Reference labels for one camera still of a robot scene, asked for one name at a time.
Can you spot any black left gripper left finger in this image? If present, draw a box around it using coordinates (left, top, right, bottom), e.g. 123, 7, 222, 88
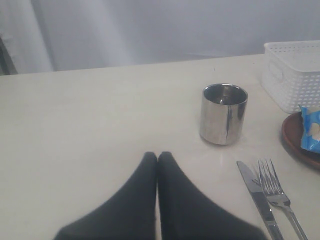
55, 152, 157, 240

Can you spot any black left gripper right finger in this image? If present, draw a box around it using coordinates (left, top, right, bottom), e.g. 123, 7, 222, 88
157, 151, 266, 240

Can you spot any silver table knife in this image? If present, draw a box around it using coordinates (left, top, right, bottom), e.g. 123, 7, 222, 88
236, 160, 284, 240

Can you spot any silver metal fork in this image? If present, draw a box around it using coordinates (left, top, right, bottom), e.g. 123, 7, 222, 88
257, 158, 308, 240

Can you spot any stainless steel cup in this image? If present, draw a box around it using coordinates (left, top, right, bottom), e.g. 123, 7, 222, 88
199, 83, 248, 146

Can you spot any brown wooden plate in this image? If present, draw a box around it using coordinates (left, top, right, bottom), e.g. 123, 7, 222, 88
281, 112, 320, 172

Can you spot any blue chips bag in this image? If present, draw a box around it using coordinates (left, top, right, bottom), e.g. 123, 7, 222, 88
299, 105, 320, 154

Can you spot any white plastic woven basket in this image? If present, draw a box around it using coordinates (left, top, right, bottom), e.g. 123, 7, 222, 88
260, 40, 320, 114

